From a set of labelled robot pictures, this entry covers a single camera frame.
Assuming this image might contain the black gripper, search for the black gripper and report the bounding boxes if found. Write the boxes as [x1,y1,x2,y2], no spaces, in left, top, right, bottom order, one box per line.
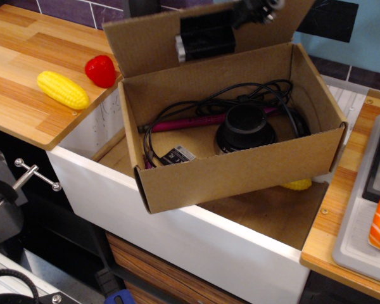
[232,0,285,29]

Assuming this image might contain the brown cardboard box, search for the brown cardboard box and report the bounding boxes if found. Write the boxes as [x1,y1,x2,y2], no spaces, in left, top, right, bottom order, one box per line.
[103,1,348,214]

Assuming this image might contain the black tape weight on flap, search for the black tape weight on flap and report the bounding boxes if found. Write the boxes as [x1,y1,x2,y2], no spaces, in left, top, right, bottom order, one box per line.
[175,10,236,63]

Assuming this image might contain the black round puck device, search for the black round puck device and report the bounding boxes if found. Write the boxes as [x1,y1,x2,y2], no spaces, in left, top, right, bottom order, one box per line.
[215,104,277,154]

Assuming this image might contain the magenta pen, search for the magenta pen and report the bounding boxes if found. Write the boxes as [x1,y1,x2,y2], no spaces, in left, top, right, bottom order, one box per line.
[137,107,276,134]

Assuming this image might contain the red toy strawberry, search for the red toy strawberry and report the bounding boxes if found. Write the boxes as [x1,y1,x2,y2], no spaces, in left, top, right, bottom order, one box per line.
[85,55,117,88]

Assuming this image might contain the yellow toy under box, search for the yellow toy under box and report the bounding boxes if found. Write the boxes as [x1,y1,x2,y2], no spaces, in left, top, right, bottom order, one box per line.
[281,178,312,191]

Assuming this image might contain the yellow toy corn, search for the yellow toy corn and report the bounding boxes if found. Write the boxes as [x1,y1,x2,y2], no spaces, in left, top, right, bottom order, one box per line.
[37,71,89,110]

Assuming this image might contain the white toy sink basin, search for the white toy sink basin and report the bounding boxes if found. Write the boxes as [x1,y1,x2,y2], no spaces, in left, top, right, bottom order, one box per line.
[46,75,370,304]

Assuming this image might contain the grey toy stove tray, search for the grey toy stove tray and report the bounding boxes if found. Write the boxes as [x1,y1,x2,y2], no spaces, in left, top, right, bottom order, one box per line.
[332,117,380,281]

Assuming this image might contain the black cable in box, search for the black cable in box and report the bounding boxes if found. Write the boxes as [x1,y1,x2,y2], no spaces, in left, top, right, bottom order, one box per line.
[142,79,312,167]

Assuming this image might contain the black tape on wall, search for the black tape on wall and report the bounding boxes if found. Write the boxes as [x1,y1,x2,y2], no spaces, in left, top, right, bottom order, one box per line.
[297,0,359,42]

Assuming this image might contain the metal clamp with handle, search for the metal clamp with handle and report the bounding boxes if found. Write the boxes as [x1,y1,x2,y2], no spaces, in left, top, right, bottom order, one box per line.
[0,151,62,244]

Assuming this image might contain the blue clamp handle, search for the blue clamp handle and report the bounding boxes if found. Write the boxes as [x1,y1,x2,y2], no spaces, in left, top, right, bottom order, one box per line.
[104,289,136,304]

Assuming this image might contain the black corrugated cable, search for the black corrugated cable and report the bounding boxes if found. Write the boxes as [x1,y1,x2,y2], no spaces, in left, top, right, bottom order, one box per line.
[0,268,41,304]

